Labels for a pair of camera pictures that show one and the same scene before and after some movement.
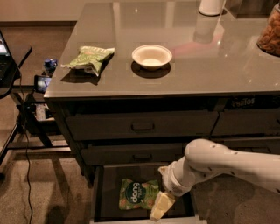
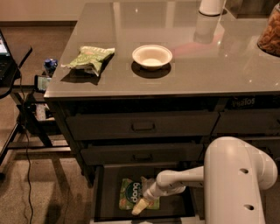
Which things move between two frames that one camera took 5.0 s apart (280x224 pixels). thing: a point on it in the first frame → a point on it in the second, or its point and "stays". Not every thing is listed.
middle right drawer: (264, 145) stays
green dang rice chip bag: (137, 195) stays
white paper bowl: (151, 57) stays
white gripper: (171, 183) → (150, 193)
